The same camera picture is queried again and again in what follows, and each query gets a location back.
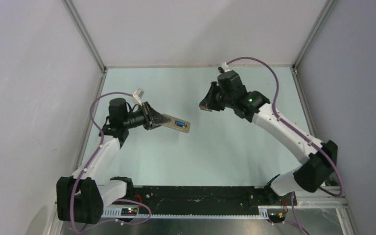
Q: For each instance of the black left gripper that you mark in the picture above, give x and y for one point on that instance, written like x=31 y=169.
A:
x=152 y=119

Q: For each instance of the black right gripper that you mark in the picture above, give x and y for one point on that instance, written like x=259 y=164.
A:
x=208 y=101

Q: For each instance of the beige battery compartment cover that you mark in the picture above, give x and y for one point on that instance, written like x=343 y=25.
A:
x=205 y=109

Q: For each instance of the blue battery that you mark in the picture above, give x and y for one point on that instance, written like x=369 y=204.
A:
x=180 y=124

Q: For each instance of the beige remote control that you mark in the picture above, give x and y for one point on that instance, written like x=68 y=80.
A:
x=171 y=124

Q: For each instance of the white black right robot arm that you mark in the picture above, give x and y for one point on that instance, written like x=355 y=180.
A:
x=317 y=158

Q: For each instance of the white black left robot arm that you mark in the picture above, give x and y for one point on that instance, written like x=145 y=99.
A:
x=79 y=197

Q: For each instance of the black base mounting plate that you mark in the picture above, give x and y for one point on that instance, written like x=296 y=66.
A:
x=206 y=200

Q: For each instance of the left controller board with LEDs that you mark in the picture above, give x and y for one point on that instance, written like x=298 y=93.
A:
x=129 y=211

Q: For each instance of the controller board with leds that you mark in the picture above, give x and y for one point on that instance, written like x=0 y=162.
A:
x=277 y=218
x=129 y=211

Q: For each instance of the right controller board with LEDs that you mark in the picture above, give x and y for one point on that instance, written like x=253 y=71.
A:
x=277 y=218

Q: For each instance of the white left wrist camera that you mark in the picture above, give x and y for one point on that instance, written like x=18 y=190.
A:
x=137 y=95

